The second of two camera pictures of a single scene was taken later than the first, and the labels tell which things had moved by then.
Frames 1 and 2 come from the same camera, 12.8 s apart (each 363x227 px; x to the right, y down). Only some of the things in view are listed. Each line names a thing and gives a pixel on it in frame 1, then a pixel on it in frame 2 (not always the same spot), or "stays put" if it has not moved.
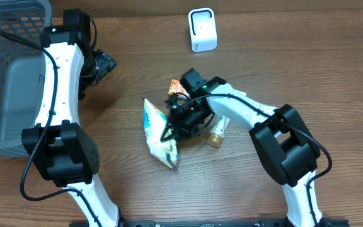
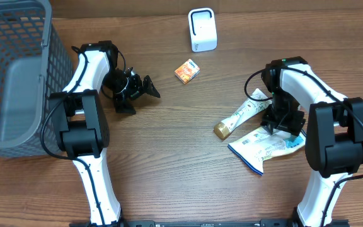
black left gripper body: (97, 67) -> (125, 89)
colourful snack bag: (154, 122) -> (253, 149)
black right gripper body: (183, 121) -> (285, 116)
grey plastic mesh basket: (11, 71) stays put
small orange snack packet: (176, 86) -> (187, 71)
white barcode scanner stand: (203, 29) stays put
